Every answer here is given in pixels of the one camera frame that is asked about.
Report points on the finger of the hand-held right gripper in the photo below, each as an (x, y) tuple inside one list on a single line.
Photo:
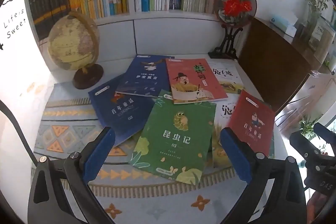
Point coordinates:
[(302, 142), (324, 132)]

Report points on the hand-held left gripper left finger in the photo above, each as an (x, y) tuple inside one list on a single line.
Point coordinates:
[(99, 153)]

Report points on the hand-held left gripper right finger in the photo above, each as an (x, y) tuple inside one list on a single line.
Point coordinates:
[(236, 155)]

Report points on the red book with strongman picture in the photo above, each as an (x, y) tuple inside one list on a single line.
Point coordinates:
[(252, 119)]

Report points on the white book with grass picture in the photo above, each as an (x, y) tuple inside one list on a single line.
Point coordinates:
[(223, 113), (225, 74)]

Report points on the blue book with fox picture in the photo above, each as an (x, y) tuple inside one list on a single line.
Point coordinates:
[(123, 111)]

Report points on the green book with caterpillar picture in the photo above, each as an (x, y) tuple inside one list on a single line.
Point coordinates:
[(170, 140)]

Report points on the dark blue book with bird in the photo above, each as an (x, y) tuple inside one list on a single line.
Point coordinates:
[(141, 77)]

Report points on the pink book with scholar picture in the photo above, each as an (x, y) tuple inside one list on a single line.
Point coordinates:
[(189, 82)]

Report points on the small potted green plant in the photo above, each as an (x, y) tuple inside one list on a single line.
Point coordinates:
[(307, 127)]

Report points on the patterned blue and orange mat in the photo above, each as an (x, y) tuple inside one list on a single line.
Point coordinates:
[(65, 132)]

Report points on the brown wooden cabinet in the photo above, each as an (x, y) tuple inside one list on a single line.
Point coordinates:
[(275, 64)]

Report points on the white and green carton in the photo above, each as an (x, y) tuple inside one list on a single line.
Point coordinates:
[(323, 37)]

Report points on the yellow desk globe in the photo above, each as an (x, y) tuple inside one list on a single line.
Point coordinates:
[(73, 43)]

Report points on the pale blue tissue box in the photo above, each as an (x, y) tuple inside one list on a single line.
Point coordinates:
[(283, 22)]

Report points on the round embroidered fan on stand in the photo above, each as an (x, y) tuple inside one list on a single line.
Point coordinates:
[(236, 6)]

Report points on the black star wall sticker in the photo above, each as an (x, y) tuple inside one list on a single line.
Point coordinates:
[(2, 47)]

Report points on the black wall lettering sticker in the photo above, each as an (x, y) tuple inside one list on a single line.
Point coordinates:
[(15, 31)]

